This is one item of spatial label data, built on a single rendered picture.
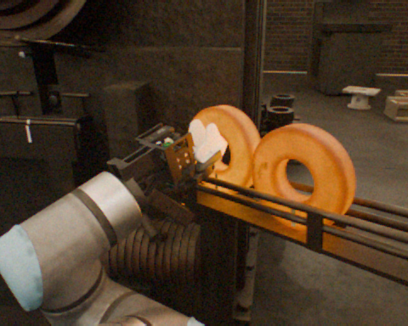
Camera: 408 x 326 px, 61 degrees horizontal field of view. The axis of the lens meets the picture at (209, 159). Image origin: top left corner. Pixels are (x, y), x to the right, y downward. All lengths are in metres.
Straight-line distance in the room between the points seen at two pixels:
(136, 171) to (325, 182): 0.25
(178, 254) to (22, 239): 0.35
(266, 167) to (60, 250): 0.30
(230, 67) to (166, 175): 0.38
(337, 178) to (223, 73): 0.43
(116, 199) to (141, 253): 0.30
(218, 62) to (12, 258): 0.57
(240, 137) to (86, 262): 0.29
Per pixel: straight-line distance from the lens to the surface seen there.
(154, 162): 0.49
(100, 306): 0.49
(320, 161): 0.47
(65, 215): 0.44
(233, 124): 0.56
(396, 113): 3.89
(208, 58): 0.81
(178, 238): 0.71
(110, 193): 0.45
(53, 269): 0.44
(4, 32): 0.90
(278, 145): 0.50
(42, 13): 0.82
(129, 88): 0.77
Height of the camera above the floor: 0.93
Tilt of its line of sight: 22 degrees down
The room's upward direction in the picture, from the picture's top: straight up
